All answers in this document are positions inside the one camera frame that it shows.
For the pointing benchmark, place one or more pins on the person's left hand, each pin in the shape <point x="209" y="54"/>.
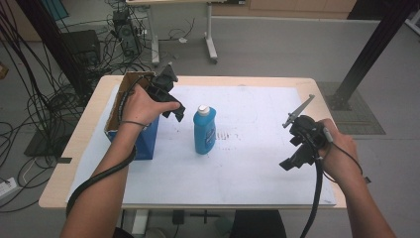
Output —
<point x="142" y="105"/>

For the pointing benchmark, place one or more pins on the black stand post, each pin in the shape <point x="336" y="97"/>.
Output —
<point x="56" y="43"/>

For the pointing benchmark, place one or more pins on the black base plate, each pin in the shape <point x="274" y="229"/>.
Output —
<point x="43" y="145"/>

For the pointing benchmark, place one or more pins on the blue bottle with white cap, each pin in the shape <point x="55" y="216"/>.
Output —
<point x="204" y="132"/>

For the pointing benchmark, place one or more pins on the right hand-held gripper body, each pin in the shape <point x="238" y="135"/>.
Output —
<point x="307" y="130"/>

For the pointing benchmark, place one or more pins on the white power strip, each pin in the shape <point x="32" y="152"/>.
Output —
<point x="7" y="187"/>

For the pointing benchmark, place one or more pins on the white desk frame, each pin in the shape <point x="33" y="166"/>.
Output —
<point x="209" y="36"/>

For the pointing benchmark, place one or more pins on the white table leg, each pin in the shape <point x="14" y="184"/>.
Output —
<point x="140" y="221"/>

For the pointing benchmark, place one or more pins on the black box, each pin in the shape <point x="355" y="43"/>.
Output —
<point x="82" y="46"/>

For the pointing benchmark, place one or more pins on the person's right hand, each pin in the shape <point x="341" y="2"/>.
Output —
<point x="341" y="155"/>

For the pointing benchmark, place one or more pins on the black metal post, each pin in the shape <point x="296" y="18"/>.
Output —
<point x="369" y="53"/>

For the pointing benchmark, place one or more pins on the computer tower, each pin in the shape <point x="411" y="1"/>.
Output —
<point x="127" y="33"/>

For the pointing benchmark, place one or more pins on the wooden cabinet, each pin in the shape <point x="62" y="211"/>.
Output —
<point x="284" y="7"/>

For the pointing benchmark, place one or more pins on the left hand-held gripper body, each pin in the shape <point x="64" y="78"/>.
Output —
<point x="161" y="86"/>

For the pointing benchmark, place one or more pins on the black wrist band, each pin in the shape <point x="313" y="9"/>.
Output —
<point x="133" y="123"/>

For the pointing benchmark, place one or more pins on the blue cardboard box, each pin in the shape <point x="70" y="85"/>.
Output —
<point x="147" y="139"/>

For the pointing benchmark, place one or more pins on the person's dark clothing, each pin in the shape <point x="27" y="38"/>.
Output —
<point x="257" y="224"/>

